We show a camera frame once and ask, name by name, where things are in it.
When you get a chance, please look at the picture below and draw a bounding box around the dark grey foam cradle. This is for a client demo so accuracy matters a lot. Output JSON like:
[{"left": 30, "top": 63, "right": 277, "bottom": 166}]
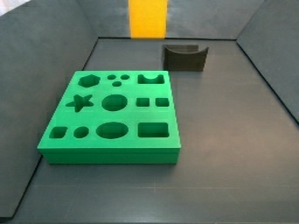
[{"left": 162, "top": 45, "right": 209, "bottom": 72}]

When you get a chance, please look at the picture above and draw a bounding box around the orange rectangular block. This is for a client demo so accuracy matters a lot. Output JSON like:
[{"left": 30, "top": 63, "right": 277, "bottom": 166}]
[{"left": 128, "top": 0, "right": 168, "bottom": 39}]

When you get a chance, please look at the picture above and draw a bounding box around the green shape sorter board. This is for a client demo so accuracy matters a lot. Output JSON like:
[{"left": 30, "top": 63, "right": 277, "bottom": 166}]
[{"left": 37, "top": 71, "right": 181, "bottom": 165}]

